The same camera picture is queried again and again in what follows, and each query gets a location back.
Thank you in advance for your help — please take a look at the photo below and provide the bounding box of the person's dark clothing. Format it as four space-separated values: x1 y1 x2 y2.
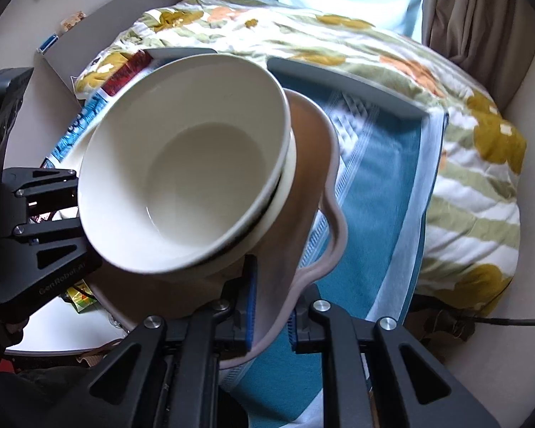
0 357 117 428

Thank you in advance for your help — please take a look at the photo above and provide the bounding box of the grey tray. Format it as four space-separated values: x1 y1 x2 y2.
147 47 429 121

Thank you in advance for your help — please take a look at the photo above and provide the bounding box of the blue snack packet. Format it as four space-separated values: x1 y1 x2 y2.
42 91 110 170

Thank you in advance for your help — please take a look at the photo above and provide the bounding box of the red snack packet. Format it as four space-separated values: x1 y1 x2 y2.
102 50 154 97

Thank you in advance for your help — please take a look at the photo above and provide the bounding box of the white headboard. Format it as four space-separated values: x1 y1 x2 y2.
36 0 197 99

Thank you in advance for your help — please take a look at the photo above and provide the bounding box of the green packet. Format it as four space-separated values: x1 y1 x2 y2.
65 279 100 314

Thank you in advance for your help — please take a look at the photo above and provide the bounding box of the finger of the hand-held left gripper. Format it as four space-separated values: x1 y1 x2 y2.
4 167 78 208
13 218 87 244

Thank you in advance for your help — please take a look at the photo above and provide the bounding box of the brown curtain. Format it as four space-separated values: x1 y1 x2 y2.
421 0 535 94

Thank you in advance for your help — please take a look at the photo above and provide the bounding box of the black cable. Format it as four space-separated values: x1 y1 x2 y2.
450 314 535 327

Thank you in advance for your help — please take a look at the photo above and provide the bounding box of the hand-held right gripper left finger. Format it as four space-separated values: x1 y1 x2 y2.
36 254 257 428

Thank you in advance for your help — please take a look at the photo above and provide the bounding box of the floral striped blanket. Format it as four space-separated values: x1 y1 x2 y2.
73 0 528 313

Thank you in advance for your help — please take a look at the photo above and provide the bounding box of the small printed box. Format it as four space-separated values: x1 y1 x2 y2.
60 11 86 32

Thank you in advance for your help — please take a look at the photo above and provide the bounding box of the large cream bowl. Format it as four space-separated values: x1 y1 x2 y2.
77 53 292 275

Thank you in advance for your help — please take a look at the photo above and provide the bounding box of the pink wavy-rim plate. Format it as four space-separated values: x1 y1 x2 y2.
89 89 349 371

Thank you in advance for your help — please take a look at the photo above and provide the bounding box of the blue patterned towel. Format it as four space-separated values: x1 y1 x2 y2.
218 89 449 428

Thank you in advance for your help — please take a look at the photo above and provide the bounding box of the person's left hand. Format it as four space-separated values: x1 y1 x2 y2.
0 305 30 366

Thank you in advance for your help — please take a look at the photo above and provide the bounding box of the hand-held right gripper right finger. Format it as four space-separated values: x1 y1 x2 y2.
286 283 502 428

